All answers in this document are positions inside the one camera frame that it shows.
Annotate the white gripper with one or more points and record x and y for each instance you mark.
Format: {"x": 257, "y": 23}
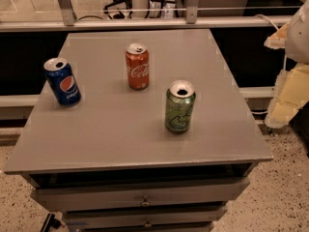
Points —
{"x": 299, "y": 38}

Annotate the green soda can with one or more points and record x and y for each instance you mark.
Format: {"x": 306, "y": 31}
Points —
{"x": 180, "y": 99}

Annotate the red coke can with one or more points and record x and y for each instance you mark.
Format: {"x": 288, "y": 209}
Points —
{"x": 137, "y": 66}

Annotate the blue pepsi can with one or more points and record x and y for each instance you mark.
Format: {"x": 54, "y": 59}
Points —
{"x": 59, "y": 75}

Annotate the top grey drawer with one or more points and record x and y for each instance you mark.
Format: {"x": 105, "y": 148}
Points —
{"x": 130, "y": 196}

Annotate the grey drawer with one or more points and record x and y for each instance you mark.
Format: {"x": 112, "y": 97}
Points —
{"x": 138, "y": 217}
{"x": 130, "y": 196}

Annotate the black office chair base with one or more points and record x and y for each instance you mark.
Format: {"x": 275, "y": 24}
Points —
{"x": 118, "y": 9}

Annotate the brass top drawer knob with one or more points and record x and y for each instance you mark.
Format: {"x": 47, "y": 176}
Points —
{"x": 145, "y": 202}

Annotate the brass drawer knob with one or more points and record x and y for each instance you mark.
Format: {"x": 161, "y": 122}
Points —
{"x": 145, "y": 202}
{"x": 148, "y": 224}

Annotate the grey drawer cabinet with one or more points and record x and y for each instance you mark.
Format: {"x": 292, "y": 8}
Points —
{"x": 117, "y": 136}

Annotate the right metal window bracket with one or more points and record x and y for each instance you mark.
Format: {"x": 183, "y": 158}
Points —
{"x": 191, "y": 11}

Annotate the metal window bracket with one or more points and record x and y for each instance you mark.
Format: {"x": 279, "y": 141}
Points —
{"x": 191, "y": 11}
{"x": 67, "y": 12}

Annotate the left metal window bracket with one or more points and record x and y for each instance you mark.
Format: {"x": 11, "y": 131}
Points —
{"x": 67, "y": 12}

